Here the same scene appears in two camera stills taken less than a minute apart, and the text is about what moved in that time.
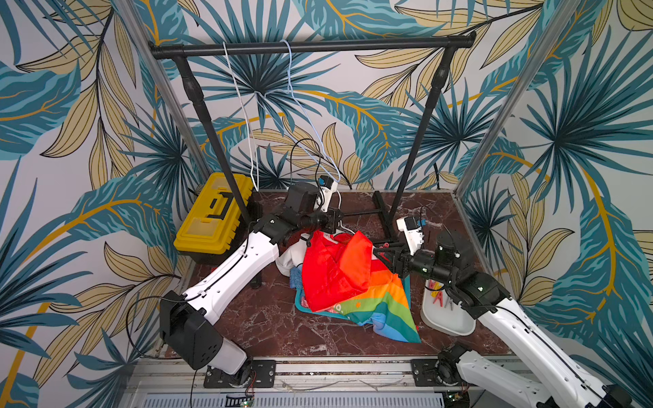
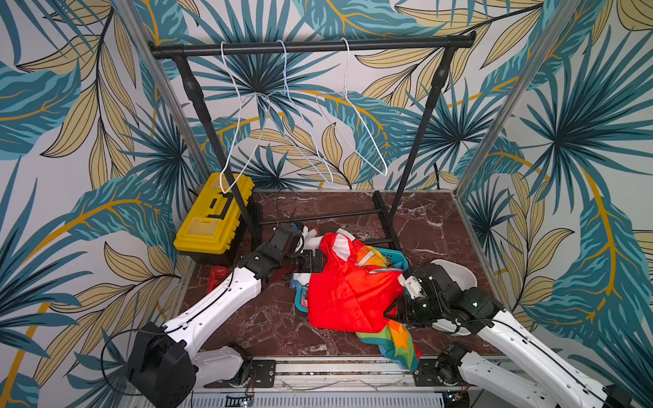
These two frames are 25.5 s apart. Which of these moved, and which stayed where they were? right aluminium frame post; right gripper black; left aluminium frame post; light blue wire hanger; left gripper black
Moved: light blue wire hanger; right gripper black; left gripper black
Stayed: left aluminium frame post; right aluminium frame post
